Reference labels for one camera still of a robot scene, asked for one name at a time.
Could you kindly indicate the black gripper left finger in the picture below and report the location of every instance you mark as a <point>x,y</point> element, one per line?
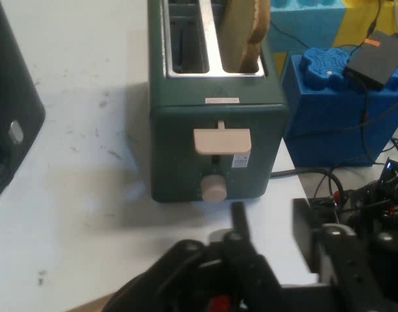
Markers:
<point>241,260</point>

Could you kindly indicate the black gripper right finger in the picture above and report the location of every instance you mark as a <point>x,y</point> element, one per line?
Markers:
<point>341,260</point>

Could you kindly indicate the black electronics cluster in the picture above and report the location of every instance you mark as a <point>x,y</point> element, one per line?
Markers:
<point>380,201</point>

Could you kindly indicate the dark blue toy brick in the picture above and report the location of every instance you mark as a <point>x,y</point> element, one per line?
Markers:
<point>328,123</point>

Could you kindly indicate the dark green toaster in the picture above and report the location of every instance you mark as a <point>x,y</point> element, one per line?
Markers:
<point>185,130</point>

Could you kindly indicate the black box with orange label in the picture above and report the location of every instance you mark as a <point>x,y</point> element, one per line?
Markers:
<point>377,58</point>

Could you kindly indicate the toasted bread slice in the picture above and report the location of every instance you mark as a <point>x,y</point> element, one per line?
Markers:
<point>241,32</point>

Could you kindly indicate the light blue toy brick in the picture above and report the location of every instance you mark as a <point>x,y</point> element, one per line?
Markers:
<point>302,29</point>

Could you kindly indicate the large yellow toy brick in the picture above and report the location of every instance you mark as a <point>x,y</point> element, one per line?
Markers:
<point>357,19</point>

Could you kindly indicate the black housing with silver button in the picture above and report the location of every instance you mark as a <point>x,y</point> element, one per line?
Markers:
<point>10,97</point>

